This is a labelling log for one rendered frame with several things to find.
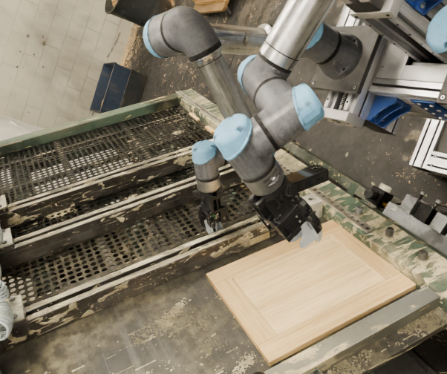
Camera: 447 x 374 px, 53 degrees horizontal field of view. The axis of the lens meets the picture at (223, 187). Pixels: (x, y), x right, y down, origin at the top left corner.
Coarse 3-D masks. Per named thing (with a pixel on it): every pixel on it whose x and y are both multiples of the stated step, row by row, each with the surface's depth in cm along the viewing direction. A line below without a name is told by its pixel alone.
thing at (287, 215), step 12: (276, 192) 85; (252, 204) 88; (264, 204) 86; (276, 204) 89; (288, 204) 90; (300, 204) 89; (264, 216) 89; (276, 216) 89; (288, 216) 88; (300, 216) 90; (276, 228) 90; (288, 228) 90; (300, 228) 91; (288, 240) 90
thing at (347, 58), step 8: (344, 40) 141; (352, 40) 144; (360, 40) 145; (336, 48) 140; (344, 48) 141; (352, 48) 142; (360, 48) 143; (336, 56) 141; (344, 56) 142; (352, 56) 142; (360, 56) 143; (320, 64) 145; (328, 64) 143; (336, 64) 144; (344, 64) 143; (352, 64) 143; (328, 72) 147; (336, 72) 145; (344, 72) 145
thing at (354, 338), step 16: (400, 304) 119; (416, 304) 118; (432, 304) 120; (368, 320) 116; (384, 320) 115; (400, 320) 115; (336, 336) 113; (352, 336) 112; (368, 336) 112; (384, 336) 115; (304, 352) 110; (320, 352) 109; (336, 352) 109; (352, 352) 112; (272, 368) 107; (288, 368) 107; (304, 368) 106; (320, 368) 108
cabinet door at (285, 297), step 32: (256, 256) 144; (288, 256) 143; (320, 256) 141; (352, 256) 140; (224, 288) 134; (256, 288) 133; (288, 288) 131; (320, 288) 130; (352, 288) 129; (384, 288) 127; (256, 320) 122; (288, 320) 122; (320, 320) 120; (352, 320) 120; (288, 352) 113
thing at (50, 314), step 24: (192, 240) 146; (216, 240) 145; (240, 240) 148; (144, 264) 139; (168, 264) 138; (192, 264) 143; (0, 288) 119; (96, 288) 132; (120, 288) 134; (144, 288) 138; (24, 312) 122; (48, 312) 126; (72, 312) 130; (24, 336) 126
